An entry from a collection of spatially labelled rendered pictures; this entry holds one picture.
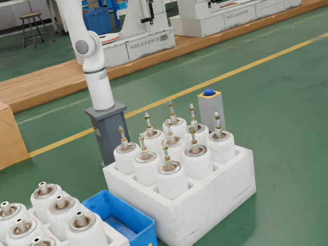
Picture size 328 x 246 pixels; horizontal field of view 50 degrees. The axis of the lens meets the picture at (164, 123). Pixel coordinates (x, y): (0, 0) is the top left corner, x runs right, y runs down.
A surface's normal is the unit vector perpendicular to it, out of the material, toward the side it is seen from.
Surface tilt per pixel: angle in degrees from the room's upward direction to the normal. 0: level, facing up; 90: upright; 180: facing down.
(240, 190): 90
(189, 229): 90
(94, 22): 92
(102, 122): 93
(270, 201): 0
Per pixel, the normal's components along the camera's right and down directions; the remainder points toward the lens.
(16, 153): 0.65, 0.18
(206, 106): -0.74, 0.40
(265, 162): -0.18, -0.90
